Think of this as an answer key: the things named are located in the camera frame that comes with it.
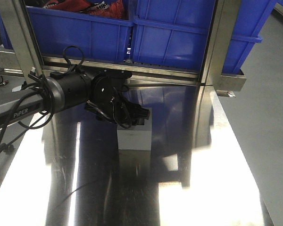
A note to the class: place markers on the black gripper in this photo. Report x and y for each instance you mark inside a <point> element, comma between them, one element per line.
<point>121,112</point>

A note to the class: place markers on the gray hollow cube base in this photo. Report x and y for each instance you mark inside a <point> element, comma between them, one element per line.
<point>137,137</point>

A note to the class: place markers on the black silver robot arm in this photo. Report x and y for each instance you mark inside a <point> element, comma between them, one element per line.
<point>100,89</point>

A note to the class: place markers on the blue plastic bin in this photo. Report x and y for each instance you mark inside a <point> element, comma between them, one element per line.
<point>174,32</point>

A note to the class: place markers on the blue bin with clothes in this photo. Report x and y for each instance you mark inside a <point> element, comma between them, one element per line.
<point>98,37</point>

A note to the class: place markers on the red black clothing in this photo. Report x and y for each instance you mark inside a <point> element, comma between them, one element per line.
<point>114,10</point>

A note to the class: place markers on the stainless steel rack frame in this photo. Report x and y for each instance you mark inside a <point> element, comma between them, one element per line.
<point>26,53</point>

